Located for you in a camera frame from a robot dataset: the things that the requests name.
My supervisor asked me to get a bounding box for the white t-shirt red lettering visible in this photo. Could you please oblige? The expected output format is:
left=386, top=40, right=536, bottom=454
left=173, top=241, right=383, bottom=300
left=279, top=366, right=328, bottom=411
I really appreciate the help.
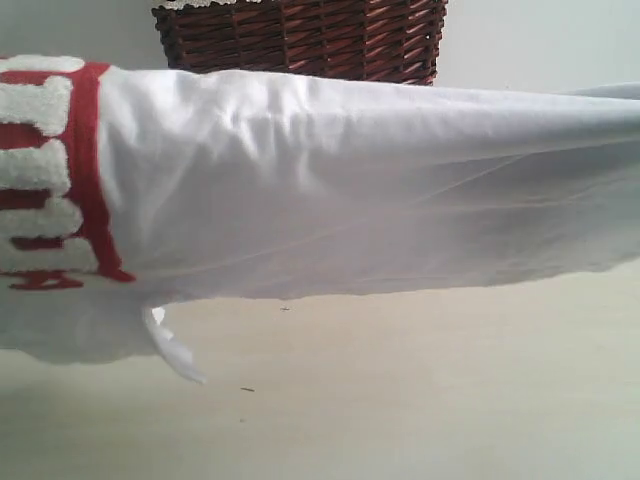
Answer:
left=1, top=55, right=639, bottom=381

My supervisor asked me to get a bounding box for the dark red wicker basket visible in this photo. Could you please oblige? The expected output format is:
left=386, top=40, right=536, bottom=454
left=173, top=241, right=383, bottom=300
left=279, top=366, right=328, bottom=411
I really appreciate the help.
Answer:
left=151, top=0, right=447, bottom=85

